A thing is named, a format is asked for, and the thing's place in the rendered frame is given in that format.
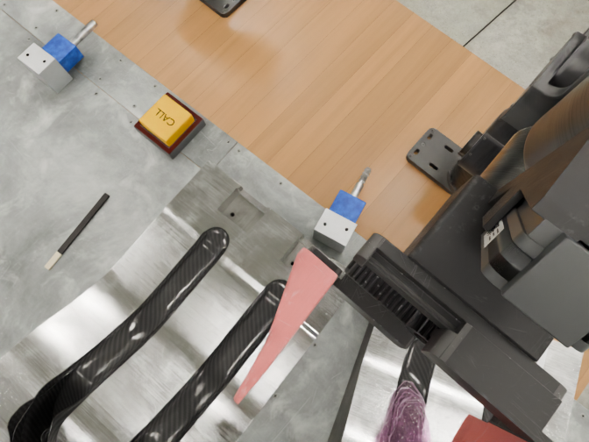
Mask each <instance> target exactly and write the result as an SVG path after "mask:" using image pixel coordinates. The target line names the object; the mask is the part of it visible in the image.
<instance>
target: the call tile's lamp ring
mask: <svg viewBox="0 0 589 442"><path fill-rule="evenodd" d="M165 95H167V96H169V97H170V98H171V99H172V100H174V101H175V102H176V103H178V104H179V105H180V106H181V107H182V108H183V109H185V110H186V111H188V112H189V113H190V114H192V116H193V117H194V118H195V119H196V121H195V122H194V123H193V124H192V125H191V126H190V127H189V128H188V129H187V130H186V131H185V132H184V133H183V134H182V135H181V136H180V137H179V138H178V139H177V140H176V141H175V142H174V143H173V144H172V145H171V146H170V147H169V148H168V147H167V146H165V145H164V144H162V143H161V142H160V141H159V140H157V139H156V138H155V137H154V136H153V135H152V134H151V133H149V132H148V131H147V130H145V129H144V128H143V127H142V126H140V125H141V123H140V122H139V121H138V122H137V123H136V124H135V125H134V126H135V127H136V128H137V129H138V130H140V131H141V132H142V133H144V134H145V135H146V137H148V138H149V139H150V140H152V141H153V142H154V143H155V144H157V145H158V146H159V147H161V148H162V149H163V150H164V151H166V152H167V153H168V154H170V153H171V152H172V151H173V150H174V149H175V148H176V147H177V146H178V145H179V144H180V143H181V142H182V141H183V140H184V139H185V138H186V137H187V136H188V135H189V134H190V133H191V132H192V131H193V130H194V128H195V127H196V126H197V125H198V124H199V123H200V122H201V121H202V118H201V117H199V116H198V115H197V114H195V113H194V112H193V111H192V110H191V109H189V108H188V107H187V106H186V105H184V104H183V103H181V102H180V101H179V100H177V99H176V98H175V97H174V96H172V95H171V94H169V93H168V92H167V93H166V94H165Z"/></svg>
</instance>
